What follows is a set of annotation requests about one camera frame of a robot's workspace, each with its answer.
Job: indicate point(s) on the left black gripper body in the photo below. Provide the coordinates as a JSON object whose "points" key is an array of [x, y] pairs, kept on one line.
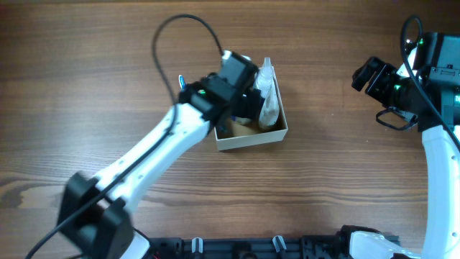
{"points": [[251, 103]]}

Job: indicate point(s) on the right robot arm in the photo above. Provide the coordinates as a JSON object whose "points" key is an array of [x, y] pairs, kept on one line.
{"points": [[426, 94]]}

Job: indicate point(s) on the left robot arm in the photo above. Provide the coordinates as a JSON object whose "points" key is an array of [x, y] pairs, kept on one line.
{"points": [[96, 213]]}

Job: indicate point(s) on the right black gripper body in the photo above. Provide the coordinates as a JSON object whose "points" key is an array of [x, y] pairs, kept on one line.
{"points": [[390, 89]]}

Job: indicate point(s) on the white lidded round jar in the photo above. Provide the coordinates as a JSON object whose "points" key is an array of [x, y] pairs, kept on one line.
{"points": [[241, 120]]}

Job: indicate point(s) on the clear spray bottle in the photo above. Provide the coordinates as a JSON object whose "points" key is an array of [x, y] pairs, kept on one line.
{"points": [[265, 79]]}

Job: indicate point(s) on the white squeeze tube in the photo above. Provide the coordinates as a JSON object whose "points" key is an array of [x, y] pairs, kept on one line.
{"points": [[270, 110]]}

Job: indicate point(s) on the white cardboard box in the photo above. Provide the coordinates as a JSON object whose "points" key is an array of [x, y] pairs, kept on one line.
{"points": [[235, 135]]}

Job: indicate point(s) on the blue white toothbrush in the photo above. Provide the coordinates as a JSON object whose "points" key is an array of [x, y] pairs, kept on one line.
{"points": [[181, 81]]}

